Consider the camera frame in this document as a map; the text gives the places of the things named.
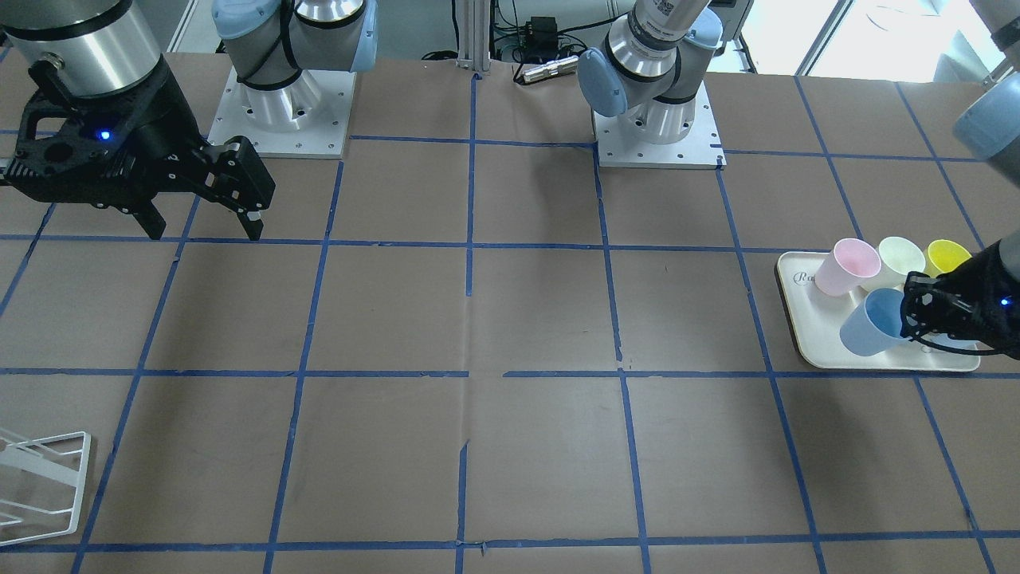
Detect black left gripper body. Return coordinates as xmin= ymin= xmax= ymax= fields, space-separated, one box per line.
xmin=903 ymin=239 xmax=1019 ymax=360

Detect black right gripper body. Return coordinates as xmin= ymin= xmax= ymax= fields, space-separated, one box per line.
xmin=3 ymin=57 xmax=276 ymax=215

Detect blue plastic cup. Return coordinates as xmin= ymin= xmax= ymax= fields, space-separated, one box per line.
xmin=839 ymin=288 xmax=908 ymax=356

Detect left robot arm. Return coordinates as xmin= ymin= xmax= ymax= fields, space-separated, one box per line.
xmin=577 ymin=1 xmax=1018 ymax=359

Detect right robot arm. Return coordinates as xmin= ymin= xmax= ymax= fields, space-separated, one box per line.
xmin=2 ymin=1 xmax=378 ymax=241

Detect yellow plastic cup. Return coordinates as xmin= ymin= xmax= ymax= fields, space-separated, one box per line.
xmin=923 ymin=239 xmax=973 ymax=277

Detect white plastic cup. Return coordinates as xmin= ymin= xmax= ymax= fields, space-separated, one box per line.
xmin=861 ymin=236 xmax=928 ymax=292

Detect pink plastic cup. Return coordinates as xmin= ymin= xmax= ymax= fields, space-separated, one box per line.
xmin=814 ymin=238 xmax=882 ymax=297

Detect white plastic tray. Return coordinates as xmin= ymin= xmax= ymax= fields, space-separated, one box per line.
xmin=776 ymin=251 xmax=981 ymax=373

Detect silver metal cylinder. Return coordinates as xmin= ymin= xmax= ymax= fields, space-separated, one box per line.
xmin=512 ymin=55 xmax=579 ymax=86

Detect white wire cup rack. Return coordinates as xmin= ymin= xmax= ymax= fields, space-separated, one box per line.
xmin=1 ymin=428 xmax=92 ymax=546

